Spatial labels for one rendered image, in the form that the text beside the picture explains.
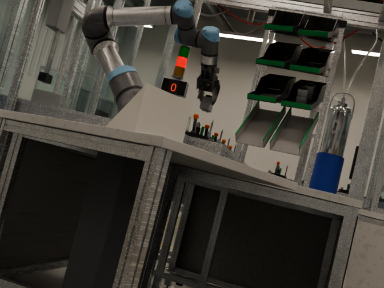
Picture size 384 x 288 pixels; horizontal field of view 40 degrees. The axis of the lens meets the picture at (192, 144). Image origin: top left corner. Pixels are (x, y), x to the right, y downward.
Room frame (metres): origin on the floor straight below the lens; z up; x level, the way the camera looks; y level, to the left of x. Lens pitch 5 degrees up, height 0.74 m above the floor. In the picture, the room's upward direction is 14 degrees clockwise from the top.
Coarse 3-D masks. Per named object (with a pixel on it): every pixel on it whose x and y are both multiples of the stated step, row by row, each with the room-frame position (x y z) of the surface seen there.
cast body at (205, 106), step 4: (204, 96) 2.37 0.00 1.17; (208, 96) 2.37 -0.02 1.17; (204, 100) 2.37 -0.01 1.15; (208, 100) 2.37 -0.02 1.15; (200, 104) 2.36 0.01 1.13; (204, 104) 2.36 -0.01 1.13; (208, 104) 2.35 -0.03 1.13; (200, 108) 2.37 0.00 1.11; (204, 108) 2.36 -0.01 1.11; (208, 108) 2.35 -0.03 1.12; (208, 112) 2.43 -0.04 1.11
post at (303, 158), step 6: (330, 48) 3.32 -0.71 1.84; (318, 78) 3.32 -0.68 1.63; (324, 78) 3.32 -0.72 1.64; (312, 114) 3.32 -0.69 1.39; (312, 132) 3.32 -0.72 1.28; (306, 144) 3.33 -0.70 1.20; (306, 150) 3.32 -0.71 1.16; (300, 156) 3.32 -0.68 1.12; (306, 156) 3.32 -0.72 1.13; (300, 162) 3.32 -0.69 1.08; (300, 168) 3.33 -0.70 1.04; (300, 174) 3.32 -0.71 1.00; (294, 180) 3.33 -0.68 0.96; (300, 180) 3.32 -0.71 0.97
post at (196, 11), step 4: (196, 0) 2.58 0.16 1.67; (200, 0) 2.57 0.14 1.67; (196, 4) 2.58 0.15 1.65; (200, 4) 2.57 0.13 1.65; (196, 8) 2.58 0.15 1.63; (200, 8) 2.58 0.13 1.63; (196, 12) 2.57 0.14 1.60; (200, 12) 2.60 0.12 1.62; (196, 16) 2.57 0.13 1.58; (196, 20) 2.57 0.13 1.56; (196, 24) 2.59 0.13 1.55; (184, 72) 2.59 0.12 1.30; (180, 80) 2.57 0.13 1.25
